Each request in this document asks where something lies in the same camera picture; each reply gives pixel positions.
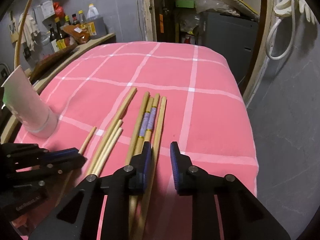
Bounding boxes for dark grey cabinet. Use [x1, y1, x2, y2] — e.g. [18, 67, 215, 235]
[202, 11, 259, 83]

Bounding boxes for hanging white towel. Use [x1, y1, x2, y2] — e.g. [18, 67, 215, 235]
[21, 14, 40, 51]

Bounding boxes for long plain chopstick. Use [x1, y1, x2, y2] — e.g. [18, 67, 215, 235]
[125, 92, 150, 165]

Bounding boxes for pale wooden chopstick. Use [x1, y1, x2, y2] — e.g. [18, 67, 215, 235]
[91, 119, 123, 177]
[93, 127, 123, 177]

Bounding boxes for short chopstick near left gripper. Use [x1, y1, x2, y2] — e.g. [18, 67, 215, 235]
[55, 126, 97, 206]

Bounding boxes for white rubber gloves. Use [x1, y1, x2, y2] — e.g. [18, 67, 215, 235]
[274, 0, 317, 25]

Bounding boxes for pink checked tablecloth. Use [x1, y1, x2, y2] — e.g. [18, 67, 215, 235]
[16, 42, 259, 239]

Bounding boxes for long wooden chopstick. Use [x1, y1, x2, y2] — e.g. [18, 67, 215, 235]
[85, 87, 137, 176]

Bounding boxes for dark soy sauce bottle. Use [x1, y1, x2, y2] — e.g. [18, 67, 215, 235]
[55, 17, 66, 50]

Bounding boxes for white plastic utensil holder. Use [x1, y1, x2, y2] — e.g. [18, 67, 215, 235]
[2, 66, 57, 139]

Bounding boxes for green box on shelf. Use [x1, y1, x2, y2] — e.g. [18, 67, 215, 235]
[176, 0, 195, 9]

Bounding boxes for clear oil jug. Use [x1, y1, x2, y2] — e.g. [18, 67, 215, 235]
[86, 3, 107, 38]

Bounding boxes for purple banded chopstick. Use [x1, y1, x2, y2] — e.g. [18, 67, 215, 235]
[129, 103, 149, 232]
[144, 93, 160, 141]

